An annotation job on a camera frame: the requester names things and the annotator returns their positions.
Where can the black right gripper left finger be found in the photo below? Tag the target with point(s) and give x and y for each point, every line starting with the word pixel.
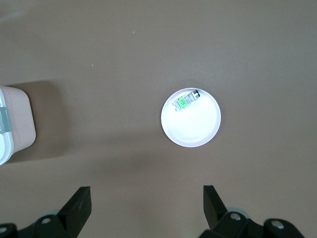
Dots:
pixel 62 218

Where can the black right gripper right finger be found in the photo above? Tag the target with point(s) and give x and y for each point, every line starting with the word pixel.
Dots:
pixel 235 220

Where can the white lidded storage box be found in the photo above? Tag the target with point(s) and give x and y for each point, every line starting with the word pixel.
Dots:
pixel 15 124

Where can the pink round plate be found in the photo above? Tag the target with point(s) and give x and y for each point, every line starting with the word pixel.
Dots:
pixel 192 124

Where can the grey and green switch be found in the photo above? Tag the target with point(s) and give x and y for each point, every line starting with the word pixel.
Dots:
pixel 185 101

